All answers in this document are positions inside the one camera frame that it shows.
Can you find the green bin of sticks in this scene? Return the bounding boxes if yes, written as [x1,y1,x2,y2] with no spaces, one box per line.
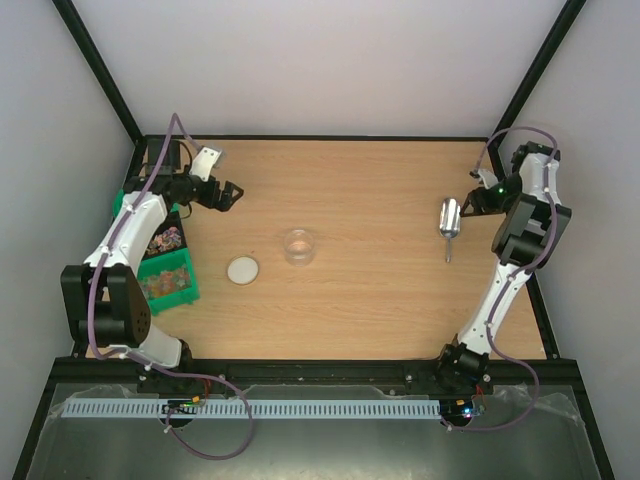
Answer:
[112,189,124,220]

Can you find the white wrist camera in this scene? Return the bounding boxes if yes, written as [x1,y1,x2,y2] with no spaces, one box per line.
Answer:
[190,147,224,182]
[469,169,499,189]

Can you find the light blue cable duct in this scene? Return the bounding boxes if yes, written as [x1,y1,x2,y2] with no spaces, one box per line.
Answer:
[61,398,441,420]

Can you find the green bin of gummies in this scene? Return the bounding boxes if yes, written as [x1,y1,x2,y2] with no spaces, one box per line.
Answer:
[137,248,200,316]

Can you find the clear glass jar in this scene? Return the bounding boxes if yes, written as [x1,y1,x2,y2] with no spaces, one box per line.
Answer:
[283,229,316,267]

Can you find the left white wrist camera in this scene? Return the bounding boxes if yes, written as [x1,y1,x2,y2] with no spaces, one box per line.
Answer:
[190,147,224,182]

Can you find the black aluminium frame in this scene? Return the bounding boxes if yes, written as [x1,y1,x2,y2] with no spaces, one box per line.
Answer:
[14,0,614,479]

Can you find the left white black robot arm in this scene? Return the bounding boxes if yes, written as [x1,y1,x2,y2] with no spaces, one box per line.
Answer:
[60,147,244,369]

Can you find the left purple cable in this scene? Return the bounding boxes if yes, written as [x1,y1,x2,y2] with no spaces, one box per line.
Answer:
[87,112,255,460]

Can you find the black bin of lollipops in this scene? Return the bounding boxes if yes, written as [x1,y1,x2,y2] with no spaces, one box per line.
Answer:
[143,210,187,260]

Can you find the metal candy scoop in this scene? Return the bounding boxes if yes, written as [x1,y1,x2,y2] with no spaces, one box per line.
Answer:
[439,197,461,263]

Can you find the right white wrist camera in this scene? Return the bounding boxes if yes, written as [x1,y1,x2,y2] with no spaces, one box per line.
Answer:
[469,169,499,189]

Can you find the metal front tray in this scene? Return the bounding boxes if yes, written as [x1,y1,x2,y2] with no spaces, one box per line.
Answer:
[26,385,599,479]

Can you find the white jar lid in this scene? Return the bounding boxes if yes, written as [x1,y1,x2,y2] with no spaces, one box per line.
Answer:
[226,255,260,286]

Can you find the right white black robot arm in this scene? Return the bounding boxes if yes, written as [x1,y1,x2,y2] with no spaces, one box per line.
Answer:
[435,142,572,392]

